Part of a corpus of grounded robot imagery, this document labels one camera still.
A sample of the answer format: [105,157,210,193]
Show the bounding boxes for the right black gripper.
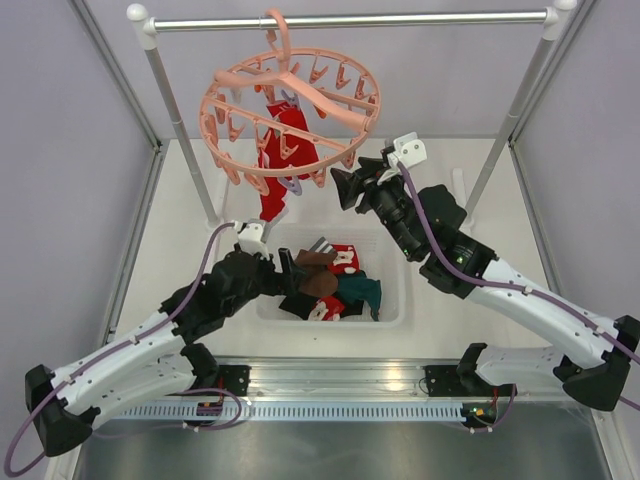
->
[330,156,420,260]

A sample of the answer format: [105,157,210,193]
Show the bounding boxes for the brown striped sock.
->
[294,237,338,298]

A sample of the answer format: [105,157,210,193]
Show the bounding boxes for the black sock white stripes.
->
[279,293,364,320]

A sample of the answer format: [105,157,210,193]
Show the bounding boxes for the red santa sock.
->
[328,244,360,275]
[307,296,345,322]

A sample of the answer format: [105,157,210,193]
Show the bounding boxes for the pink round clip hanger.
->
[199,9,381,197]

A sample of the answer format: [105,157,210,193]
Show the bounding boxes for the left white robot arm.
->
[25,248,307,457]

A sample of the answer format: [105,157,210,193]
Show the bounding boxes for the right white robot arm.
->
[330,158,639,412]

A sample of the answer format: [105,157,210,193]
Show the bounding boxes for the white perforated basket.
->
[256,224,407,329]

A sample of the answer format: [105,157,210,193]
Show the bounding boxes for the red sock white letters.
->
[257,99,322,224]

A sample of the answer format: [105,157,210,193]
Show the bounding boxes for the metal drying rack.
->
[127,1,577,221]

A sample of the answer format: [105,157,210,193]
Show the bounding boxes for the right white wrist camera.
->
[385,132,428,171]

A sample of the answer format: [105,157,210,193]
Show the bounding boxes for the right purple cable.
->
[399,167,640,366]

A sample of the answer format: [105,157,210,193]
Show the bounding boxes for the purple cable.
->
[2,222,241,476]
[399,167,640,366]

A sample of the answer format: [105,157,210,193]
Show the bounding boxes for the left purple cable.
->
[2,222,241,476]

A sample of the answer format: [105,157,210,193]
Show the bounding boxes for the metal base rail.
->
[217,356,458,401]

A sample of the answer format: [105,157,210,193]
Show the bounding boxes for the white slotted cable duct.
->
[115,398,466,422]

